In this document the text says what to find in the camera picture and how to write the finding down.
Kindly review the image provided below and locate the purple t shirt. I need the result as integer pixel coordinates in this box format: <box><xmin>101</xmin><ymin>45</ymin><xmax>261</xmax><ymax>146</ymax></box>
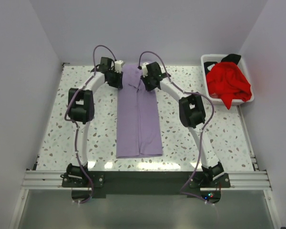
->
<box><xmin>116</xmin><ymin>64</ymin><xmax>163</xmax><ymax>158</ymax></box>

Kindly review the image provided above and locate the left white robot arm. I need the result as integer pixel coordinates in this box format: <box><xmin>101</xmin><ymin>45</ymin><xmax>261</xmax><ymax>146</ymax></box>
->
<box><xmin>64</xmin><ymin>57</ymin><xmax>125</xmax><ymax>187</ymax></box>

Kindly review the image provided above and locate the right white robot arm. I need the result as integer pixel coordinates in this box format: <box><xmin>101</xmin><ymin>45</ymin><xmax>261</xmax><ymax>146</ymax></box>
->
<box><xmin>138</xmin><ymin>62</ymin><xmax>225</xmax><ymax>187</ymax></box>

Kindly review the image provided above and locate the white plastic basket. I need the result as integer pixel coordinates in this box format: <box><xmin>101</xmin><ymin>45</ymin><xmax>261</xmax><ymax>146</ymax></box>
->
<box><xmin>201</xmin><ymin>54</ymin><xmax>254</xmax><ymax>106</ymax></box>

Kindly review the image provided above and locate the red t shirt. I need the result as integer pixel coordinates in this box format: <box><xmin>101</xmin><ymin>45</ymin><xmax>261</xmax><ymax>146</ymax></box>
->
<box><xmin>206</xmin><ymin>62</ymin><xmax>252</xmax><ymax>109</ymax></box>

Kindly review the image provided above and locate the black t shirt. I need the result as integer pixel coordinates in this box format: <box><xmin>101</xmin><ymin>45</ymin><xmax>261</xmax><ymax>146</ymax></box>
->
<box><xmin>202</xmin><ymin>53</ymin><xmax>241</xmax><ymax>74</ymax></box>

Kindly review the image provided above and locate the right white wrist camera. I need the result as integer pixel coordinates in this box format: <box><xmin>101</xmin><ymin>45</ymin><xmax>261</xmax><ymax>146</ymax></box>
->
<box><xmin>141</xmin><ymin>62</ymin><xmax>149</xmax><ymax>77</ymax></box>

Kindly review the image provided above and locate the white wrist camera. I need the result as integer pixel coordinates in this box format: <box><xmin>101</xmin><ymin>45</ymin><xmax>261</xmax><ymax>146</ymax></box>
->
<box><xmin>114</xmin><ymin>60</ymin><xmax>125</xmax><ymax>73</ymax></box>
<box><xmin>141</xmin><ymin>62</ymin><xmax>149</xmax><ymax>77</ymax></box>

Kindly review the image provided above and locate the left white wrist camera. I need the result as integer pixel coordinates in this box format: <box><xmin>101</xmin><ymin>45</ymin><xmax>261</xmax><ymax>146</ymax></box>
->
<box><xmin>114</xmin><ymin>60</ymin><xmax>125</xmax><ymax>73</ymax></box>

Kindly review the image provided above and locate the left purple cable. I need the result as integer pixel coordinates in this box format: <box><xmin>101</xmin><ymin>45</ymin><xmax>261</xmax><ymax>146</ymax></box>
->
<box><xmin>63</xmin><ymin>44</ymin><xmax>117</xmax><ymax>204</ymax></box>

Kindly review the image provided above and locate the purple cable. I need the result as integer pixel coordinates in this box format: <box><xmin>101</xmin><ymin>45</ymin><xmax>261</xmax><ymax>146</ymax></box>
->
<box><xmin>138</xmin><ymin>50</ymin><xmax>215</xmax><ymax>200</ymax></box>
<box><xmin>63</xmin><ymin>44</ymin><xmax>117</xmax><ymax>204</ymax></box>

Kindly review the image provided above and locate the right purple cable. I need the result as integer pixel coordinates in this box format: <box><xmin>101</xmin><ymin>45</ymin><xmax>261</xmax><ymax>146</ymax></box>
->
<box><xmin>138</xmin><ymin>50</ymin><xmax>215</xmax><ymax>200</ymax></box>

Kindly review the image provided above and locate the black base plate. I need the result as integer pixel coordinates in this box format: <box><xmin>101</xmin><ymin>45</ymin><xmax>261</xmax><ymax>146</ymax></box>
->
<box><xmin>61</xmin><ymin>170</ymin><xmax>231</xmax><ymax>200</ymax></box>

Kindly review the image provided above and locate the aluminium frame rail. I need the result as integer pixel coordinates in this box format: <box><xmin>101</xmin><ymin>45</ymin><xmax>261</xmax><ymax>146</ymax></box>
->
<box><xmin>21</xmin><ymin>147</ymin><xmax>274</xmax><ymax>191</ymax></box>

